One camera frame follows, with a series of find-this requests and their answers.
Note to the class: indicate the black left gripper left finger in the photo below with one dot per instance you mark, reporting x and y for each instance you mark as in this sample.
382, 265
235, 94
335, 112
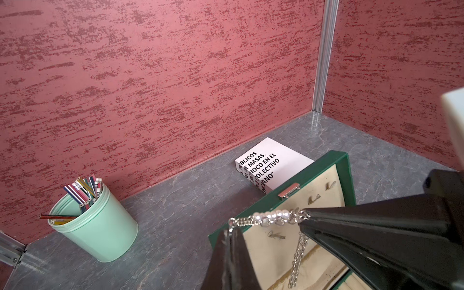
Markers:
218, 275

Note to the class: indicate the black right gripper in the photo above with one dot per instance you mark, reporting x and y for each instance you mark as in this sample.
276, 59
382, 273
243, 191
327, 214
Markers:
411, 243

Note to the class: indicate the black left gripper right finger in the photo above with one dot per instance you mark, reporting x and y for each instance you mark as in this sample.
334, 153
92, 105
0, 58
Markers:
243, 276

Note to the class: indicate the green jewelry box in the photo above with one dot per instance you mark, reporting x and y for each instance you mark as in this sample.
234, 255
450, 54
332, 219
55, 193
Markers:
283, 257

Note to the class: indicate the white book black text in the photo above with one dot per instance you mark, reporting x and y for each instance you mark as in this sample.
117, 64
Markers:
269, 164

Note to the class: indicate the mint green pencil cup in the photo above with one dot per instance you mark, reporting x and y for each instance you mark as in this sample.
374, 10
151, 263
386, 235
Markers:
106, 230

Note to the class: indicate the coloured pencils bundle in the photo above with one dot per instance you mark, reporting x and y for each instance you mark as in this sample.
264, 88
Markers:
84, 196

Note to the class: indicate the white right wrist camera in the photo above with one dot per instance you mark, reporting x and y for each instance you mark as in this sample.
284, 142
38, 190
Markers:
453, 112

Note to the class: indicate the aluminium left corner post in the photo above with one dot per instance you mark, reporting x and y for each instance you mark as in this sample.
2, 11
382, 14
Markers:
12, 250

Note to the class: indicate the aluminium corner post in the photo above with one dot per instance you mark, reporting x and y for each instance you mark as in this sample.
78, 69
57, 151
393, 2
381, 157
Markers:
12, 250
325, 49

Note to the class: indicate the aluminium right corner post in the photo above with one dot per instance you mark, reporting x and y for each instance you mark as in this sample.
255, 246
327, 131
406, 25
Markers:
325, 49

